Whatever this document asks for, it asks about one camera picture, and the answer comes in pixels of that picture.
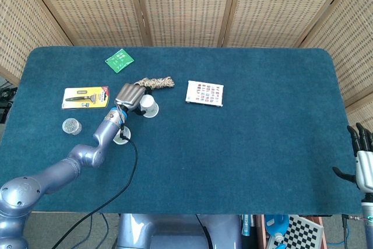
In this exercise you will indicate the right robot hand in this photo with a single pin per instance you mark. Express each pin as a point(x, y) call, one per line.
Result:
point(364, 170)

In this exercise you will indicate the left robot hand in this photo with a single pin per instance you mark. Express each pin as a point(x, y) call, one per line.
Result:
point(129, 96)

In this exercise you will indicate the white paper cup fern print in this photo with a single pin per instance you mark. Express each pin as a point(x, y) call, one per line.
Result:
point(149, 104)

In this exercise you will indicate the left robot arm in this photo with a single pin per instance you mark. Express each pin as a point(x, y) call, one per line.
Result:
point(102, 135)

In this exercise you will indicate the white paper cup blue flower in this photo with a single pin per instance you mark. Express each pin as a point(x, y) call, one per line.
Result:
point(117, 140)

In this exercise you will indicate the speckled fabric roll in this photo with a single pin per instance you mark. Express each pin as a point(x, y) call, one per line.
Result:
point(158, 82)

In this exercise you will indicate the green foil packet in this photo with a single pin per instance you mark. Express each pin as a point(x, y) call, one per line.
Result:
point(119, 61)

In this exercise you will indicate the razor in yellow blister pack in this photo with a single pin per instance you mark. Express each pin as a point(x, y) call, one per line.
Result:
point(84, 97)

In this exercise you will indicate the black white checkerboard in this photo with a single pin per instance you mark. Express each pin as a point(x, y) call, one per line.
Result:
point(300, 233)

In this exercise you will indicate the blue plastic part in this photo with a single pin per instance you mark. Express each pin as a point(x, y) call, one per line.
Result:
point(275, 223)

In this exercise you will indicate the woven wooden folding screen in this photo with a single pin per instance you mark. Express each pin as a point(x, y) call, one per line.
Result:
point(186, 4)

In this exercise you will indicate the blue table cloth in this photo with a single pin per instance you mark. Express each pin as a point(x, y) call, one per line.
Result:
point(233, 150)

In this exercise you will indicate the grey-blue robot torso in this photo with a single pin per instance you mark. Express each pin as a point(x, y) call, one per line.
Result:
point(175, 231)

